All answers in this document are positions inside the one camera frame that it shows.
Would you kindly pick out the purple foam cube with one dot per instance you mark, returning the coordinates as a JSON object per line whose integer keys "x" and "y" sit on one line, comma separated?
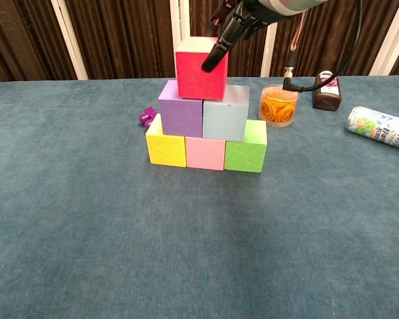
{"x": 181, "y": 116}

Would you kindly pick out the small purple toy block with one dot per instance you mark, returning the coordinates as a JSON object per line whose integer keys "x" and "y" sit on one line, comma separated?
{"x": 148, "y": 114}

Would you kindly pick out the teal table cloth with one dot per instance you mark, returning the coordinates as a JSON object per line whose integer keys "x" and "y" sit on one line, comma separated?
{"x": 186, "y": 249}

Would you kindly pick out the printed drink can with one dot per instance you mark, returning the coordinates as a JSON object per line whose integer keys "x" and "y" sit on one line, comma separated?
{"x": 375, "y": 128}

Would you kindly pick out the clear jar of rubber bands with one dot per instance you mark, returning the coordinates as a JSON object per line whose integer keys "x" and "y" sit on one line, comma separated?
{"x": 278, "y": 108}

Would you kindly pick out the brown pleated curtain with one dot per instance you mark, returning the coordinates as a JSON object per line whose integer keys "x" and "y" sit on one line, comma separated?
{"x": 126, "y": 33}

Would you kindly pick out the dark juice bottle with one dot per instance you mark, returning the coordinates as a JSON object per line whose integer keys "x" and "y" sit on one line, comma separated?
{"x": 326, "y": 96}

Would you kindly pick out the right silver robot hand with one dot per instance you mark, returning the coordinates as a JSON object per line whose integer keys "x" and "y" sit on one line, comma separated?
{"x": 236, "y": 23}

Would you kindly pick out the yellow foam cube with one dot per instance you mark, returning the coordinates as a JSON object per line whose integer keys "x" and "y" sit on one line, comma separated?
{"x": 166, "y": 149}

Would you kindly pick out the light blue foam cube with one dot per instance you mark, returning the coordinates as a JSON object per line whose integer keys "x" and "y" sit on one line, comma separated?
{"x": 224, "y": 119}

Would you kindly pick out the red foam cube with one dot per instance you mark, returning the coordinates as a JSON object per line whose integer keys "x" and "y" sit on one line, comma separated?
{"x": 199, "y": 83}

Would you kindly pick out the pink foam cube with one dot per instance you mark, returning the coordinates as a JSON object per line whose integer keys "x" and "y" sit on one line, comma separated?
{"x": 204, "y": 154}

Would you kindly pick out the green foam cube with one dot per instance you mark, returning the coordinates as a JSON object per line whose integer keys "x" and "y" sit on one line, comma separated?
{"x": 244, "y": 154}

